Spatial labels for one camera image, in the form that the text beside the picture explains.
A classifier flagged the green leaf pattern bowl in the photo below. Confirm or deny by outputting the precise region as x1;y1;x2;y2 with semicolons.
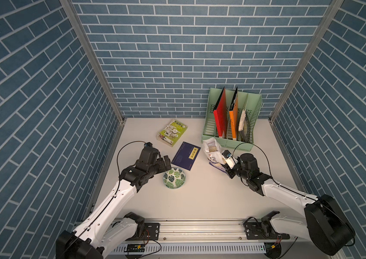
163;167;186;190

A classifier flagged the white purple oats bag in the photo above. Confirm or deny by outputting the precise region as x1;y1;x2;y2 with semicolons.
202;138;227;173

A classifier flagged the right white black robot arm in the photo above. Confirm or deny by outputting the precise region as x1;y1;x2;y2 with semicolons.
221;151;356;257

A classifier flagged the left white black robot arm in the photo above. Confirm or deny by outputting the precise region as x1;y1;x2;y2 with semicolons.
56;142;172;259

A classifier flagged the dark blue book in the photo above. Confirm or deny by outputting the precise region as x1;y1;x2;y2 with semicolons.
172;141;201;171

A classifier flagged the green comic book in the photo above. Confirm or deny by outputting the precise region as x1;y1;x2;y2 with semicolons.
156;119;188;147

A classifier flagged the orange folder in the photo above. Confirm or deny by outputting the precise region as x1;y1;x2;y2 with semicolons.
229;88;238;140

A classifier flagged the red folder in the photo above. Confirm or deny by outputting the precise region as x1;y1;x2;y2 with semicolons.
213;88;227;138

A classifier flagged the mint green file organizer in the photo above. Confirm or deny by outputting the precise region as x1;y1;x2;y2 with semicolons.
202;88;262;151

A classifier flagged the small black electronics board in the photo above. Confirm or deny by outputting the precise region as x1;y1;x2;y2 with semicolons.
125;243;145;254

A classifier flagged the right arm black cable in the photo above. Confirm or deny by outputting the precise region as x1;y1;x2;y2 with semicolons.
231;141;357;247

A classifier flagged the aluminium mounting rail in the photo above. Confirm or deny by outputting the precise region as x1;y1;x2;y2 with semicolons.
68;220;337;245

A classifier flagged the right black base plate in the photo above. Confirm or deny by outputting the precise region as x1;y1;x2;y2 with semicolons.
243;221;291;241

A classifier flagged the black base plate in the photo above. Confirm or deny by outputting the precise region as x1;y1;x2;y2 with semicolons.
128;222;160;241
243;221;291;241

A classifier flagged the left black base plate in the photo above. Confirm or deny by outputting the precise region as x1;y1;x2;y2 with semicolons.
128;222;160;241

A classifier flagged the white perforated cable duct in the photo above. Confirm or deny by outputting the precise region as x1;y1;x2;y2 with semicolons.
111;242;267;255

